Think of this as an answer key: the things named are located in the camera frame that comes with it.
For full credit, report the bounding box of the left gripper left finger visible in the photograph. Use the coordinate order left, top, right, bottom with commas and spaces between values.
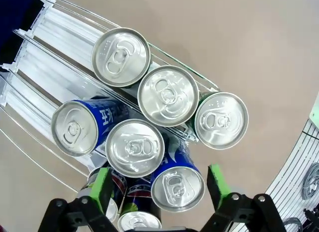
42, 167, 120, 232

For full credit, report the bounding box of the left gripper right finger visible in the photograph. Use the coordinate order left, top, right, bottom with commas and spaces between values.
200, 163, 282, 232

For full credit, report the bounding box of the blue Pepsi can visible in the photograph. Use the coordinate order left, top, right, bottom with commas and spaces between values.
51, 96, 133, 157
105, 118, 165, 178
150, 139, 206, 213

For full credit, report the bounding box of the green Chilsung soda can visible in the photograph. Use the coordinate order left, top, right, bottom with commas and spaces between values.
137, 65, 199, 128
91, 27, 152, 88
185, 91, 249, 150

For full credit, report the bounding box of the black Pepsi can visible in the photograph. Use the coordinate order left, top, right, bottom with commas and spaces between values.
117, 173, 162, 232
86, 167, 128, 222

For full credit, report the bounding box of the white wire rack at right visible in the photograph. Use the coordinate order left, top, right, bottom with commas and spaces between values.
264, 97, 319, 232

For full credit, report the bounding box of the grey coiled cable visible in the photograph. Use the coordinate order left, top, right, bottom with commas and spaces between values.
301, 162, 319, 200

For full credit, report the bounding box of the white wire can dispenser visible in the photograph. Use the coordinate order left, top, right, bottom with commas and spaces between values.
0, 0, 220, 195

